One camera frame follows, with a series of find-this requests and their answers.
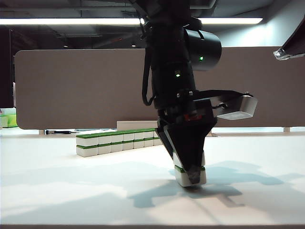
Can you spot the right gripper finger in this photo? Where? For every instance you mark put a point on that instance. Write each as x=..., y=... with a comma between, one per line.
x=296, y=45

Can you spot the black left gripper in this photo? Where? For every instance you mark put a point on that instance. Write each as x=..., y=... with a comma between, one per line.
x=202, y=120

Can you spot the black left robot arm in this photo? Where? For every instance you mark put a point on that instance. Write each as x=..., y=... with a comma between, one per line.
x=166, y=47

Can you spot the brown desk partition panel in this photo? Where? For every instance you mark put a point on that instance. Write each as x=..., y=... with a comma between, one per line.
x=71, y=88

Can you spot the long ceiling light strip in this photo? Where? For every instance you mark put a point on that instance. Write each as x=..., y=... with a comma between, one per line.
x=71, y=21

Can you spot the green and white box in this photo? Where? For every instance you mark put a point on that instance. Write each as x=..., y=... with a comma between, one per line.
x=12, y=120

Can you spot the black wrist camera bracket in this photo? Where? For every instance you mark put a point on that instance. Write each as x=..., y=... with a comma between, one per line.
x=214, y=93

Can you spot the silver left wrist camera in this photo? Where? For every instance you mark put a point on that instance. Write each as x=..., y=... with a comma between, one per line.
x=245, y=107

